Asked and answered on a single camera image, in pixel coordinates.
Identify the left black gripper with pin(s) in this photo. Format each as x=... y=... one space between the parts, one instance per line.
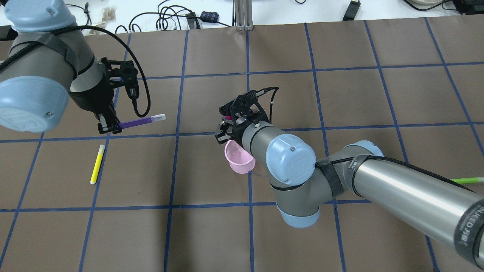
x=92 y=99

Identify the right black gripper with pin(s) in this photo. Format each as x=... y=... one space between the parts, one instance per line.
x=235 y=133

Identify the purple pen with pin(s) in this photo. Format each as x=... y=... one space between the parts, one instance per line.
x=142 y=121

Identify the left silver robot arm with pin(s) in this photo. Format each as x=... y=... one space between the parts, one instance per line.
x=49 y=63

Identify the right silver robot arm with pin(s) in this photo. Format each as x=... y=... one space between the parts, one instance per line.
x=436 y=206

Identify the pink mesh cup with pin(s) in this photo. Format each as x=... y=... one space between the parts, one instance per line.
x=240 y=161

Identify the yellow highlighter pen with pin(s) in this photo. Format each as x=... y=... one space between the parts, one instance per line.
x=97 y=166

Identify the green highlighter pen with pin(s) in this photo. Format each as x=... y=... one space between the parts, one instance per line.
x=473 y=180

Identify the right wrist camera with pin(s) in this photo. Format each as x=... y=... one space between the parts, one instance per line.
x=247 y=105

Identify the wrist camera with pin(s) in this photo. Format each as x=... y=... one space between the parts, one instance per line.
x=247 y=105
x=122 y=74

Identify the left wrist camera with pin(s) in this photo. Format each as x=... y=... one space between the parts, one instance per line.
x=122 y=74

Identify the aluminium frame post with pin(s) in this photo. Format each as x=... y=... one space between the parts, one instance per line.
x=243 y=16

